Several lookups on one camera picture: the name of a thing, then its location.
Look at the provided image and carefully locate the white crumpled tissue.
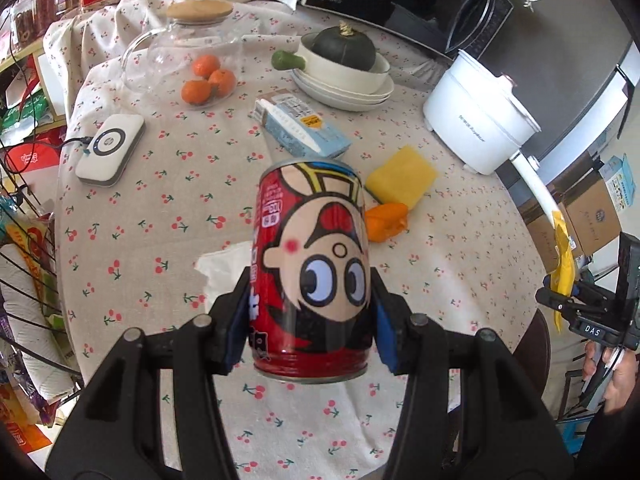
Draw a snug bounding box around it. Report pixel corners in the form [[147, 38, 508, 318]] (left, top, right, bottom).
[[194, 240, 253, 311]]

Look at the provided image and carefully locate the yellow wrapper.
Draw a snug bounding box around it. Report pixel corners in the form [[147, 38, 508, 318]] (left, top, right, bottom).
[[550, 210, 578, 333]]

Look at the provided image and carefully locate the white paper towel pack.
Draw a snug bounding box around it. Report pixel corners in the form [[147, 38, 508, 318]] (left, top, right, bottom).
[[0, 242, 68, 401]]

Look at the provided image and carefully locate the red cartoon drink can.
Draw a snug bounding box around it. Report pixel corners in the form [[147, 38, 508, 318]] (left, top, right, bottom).
[[248, 156, 373, 385]]

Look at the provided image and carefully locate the blue and white box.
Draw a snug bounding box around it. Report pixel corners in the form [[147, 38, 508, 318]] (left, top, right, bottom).
[[597, 152, 638, 213]]

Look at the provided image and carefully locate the orange plastic scrap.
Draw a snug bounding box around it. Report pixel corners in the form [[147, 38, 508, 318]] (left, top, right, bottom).
[[364, 202, 411, 243]]

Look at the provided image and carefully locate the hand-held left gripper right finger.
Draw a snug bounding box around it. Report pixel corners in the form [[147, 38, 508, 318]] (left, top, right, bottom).
[[367, 265, 576, 480]]

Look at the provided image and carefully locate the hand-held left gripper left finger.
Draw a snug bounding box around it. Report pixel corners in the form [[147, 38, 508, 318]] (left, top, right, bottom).
[[45, 265, 253, 480]]

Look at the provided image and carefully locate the white wireless charger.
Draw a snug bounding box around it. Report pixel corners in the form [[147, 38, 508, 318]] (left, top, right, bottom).
[[75, 114, 146, 187]]

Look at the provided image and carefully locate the yellow sponge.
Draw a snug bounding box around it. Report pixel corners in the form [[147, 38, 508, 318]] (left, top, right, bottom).
[[364, 145, 441, 210]]

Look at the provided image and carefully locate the light blue carton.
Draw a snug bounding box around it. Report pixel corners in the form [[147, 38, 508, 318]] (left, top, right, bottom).
[[252, 91, 353, 158]]

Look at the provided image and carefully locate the white bowl with green handle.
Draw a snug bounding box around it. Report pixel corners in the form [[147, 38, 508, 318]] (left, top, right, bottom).
[[271, 35, 392, 97]]

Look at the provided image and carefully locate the grey refrigerator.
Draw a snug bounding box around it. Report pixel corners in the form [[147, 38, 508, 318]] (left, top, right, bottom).
[[500, 0, 640, 186]]

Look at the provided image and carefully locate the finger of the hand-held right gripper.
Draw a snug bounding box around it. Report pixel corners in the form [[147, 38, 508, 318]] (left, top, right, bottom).
[[535, 271, 571, 313], [570, 280, 613, 317]]

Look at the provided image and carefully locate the cherry print tablecloth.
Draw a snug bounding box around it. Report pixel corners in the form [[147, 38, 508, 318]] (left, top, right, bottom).
[[42, 0, 551, 480]]

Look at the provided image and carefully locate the glass pitcher with wooden lid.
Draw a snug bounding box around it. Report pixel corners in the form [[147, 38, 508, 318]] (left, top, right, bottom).
[[120, 0, 246, 108]]

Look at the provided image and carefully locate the stack of white plates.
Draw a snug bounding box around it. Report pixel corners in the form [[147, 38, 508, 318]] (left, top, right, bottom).
[[291, 67, 396, 106]]

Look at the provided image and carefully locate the white plate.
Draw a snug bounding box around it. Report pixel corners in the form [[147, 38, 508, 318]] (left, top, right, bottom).
[[295, 77, 393, 113]]

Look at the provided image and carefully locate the dark green squash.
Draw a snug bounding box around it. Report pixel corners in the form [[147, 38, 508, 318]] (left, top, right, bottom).
[[301, 20, 377, 72]]

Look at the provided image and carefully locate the black charging cable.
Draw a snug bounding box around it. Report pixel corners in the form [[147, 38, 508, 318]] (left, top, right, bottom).
[[60, 136, 93, 155]]

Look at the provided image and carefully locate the black wire rack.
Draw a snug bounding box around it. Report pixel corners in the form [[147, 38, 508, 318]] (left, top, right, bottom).
[[0, 142, 86, 396]]

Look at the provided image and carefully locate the small orange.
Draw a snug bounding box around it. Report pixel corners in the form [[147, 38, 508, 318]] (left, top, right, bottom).
[[191, 54, 221, 81], [181, 80, 213, 107], [207, 68, 237, 99]]

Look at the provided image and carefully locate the person's right forearm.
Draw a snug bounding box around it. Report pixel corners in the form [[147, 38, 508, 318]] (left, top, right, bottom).
[[572, 395, 640, 480]]

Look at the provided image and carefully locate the person's right hand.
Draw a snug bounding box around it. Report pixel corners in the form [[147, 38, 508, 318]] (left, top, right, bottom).
[[581, 340, 640, 413]]

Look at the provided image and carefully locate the white electric cooking pot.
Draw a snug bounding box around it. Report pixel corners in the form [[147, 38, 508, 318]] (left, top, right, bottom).
[[422, 49, 566, 221]]

